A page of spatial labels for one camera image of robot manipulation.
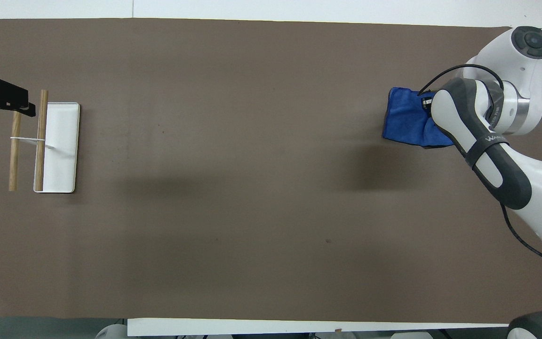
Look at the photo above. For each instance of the blue towel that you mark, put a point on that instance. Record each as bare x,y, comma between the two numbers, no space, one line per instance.
405,117

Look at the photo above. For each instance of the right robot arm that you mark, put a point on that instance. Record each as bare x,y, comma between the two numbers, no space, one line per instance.
497,165

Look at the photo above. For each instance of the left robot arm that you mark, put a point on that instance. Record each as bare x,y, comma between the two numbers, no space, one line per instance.
111,332

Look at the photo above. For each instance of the white rack with wooden bars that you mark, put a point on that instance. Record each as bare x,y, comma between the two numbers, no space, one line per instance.
59,146

